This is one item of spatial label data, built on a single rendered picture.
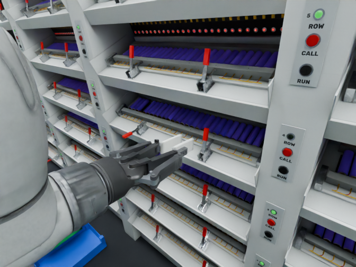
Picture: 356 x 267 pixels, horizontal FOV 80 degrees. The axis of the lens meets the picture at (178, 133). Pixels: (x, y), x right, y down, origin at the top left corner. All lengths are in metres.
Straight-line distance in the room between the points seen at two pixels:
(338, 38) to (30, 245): 0.46
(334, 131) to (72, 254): 1.32
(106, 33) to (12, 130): 0.69
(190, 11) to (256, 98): 0.23
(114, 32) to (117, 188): 0.64
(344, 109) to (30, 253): 0.48
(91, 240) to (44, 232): 1.14
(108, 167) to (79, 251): 1.10
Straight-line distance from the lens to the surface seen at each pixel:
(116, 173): 0.35
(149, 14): 0.59
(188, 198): 0.76
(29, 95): 0.21
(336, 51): 0.40
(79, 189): 0.32
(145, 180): 0.37
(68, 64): 1.06
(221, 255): 0.87
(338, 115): 0.43
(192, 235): 0.91
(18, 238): 0.28
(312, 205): 0.53
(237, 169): 0.57
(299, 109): 0.42
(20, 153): 0.21
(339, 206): 0.54
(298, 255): 0.68
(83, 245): 1.44
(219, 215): 0.72
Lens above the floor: 1.08
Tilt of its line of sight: 28 degrees down
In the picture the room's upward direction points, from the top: 3 degrees counter-clockwise
